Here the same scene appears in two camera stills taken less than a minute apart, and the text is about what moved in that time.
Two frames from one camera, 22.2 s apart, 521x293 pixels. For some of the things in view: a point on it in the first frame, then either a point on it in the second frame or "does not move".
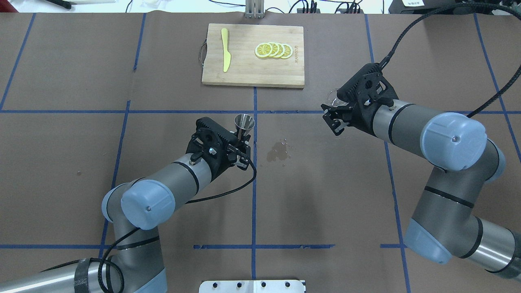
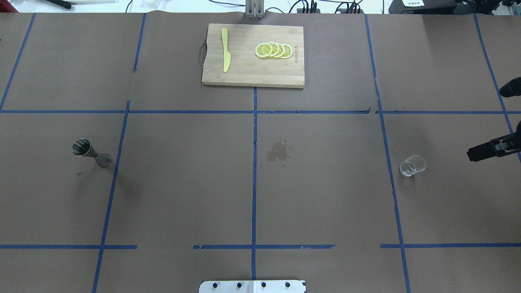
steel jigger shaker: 244,123 to 83,147
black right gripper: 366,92 to 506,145
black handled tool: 64,4 does not move
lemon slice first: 263,50 does not move
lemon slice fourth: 288,51 does not move
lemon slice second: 275,49 does not move
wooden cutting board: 246,68 does not move
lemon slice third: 281,50 does not move
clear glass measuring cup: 331,99 to 412,165
